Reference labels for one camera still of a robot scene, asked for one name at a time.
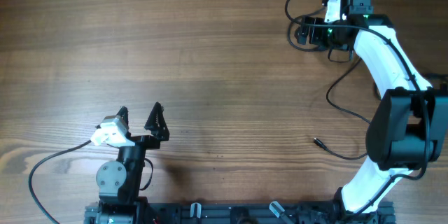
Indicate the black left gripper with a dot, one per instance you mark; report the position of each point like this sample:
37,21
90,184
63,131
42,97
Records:
158,134

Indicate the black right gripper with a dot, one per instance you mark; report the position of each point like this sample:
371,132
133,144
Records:
316,36

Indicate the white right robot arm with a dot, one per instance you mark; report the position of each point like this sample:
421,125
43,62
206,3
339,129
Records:
408,129

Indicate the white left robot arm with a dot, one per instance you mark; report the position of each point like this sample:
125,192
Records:
119,181

